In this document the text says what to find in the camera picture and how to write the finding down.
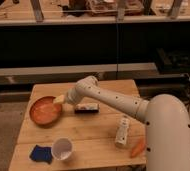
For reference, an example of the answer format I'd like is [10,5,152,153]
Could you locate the orange ceramic bowl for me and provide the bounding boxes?
[29,96,62,126]

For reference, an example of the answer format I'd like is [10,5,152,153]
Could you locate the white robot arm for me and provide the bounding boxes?
[54,76,190,171]

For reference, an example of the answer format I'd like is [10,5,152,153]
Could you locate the dark rectangular box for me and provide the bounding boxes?
[74,103,99,113]

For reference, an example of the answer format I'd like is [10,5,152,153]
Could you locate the white cup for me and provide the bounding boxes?
[51,138,73,161]

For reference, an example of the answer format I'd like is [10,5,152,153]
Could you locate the wooden table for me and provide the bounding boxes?
[8,79,149,171]

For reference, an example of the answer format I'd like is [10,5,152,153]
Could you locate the blue cloth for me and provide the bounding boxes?
[29,145,52,164]

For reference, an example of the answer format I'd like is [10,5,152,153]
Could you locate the white tube bottle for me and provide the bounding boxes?
[115,116,130,148]

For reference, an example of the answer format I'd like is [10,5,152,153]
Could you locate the orange carrot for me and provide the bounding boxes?
[130,138,145,158]

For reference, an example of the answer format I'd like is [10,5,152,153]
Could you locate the background shelf rack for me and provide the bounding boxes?
[0,0,190,95]

